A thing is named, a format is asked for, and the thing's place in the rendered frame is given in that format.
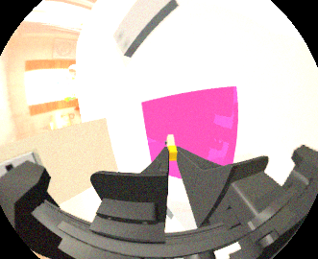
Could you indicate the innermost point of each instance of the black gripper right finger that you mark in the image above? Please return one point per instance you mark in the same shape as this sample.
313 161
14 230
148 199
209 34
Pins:
206 183

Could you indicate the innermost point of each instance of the beige panel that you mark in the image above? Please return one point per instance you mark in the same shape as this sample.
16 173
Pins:
70 156

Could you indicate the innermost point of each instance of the pink flat square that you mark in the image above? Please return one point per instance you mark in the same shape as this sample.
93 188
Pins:
204 122

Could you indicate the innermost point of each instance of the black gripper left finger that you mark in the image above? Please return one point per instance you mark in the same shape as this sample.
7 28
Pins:
150 185

